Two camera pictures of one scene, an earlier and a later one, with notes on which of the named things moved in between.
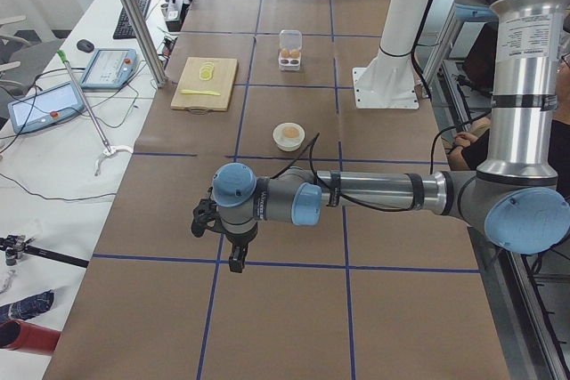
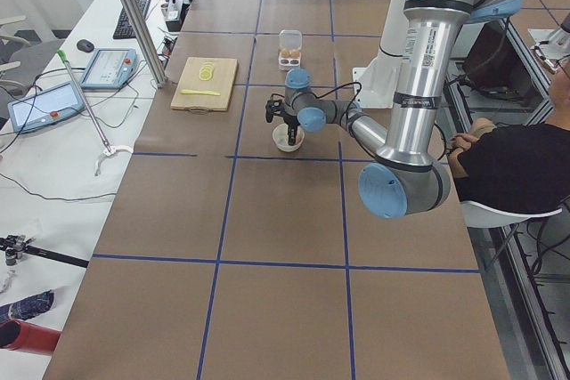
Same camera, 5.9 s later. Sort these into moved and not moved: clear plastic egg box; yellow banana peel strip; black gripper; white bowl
Moved: black gripper
Not moved: yellow banana peel strip; white bowl; clear plastic egg box
